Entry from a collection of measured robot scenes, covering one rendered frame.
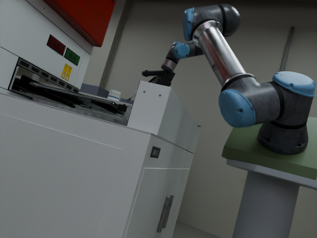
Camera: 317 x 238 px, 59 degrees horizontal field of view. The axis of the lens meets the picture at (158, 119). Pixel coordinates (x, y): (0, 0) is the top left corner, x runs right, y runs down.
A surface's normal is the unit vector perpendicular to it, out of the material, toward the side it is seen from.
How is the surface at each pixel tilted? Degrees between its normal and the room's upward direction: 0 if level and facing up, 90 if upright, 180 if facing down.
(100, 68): 90
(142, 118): 90
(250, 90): 61
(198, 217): 90
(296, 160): 45
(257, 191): 90
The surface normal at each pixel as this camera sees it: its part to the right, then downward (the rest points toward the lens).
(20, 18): 0.93, 0.23
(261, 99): 0.10, -0.22
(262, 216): -0.43, -0.22
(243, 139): -0.08, -0.83
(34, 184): -0.23, -0.18
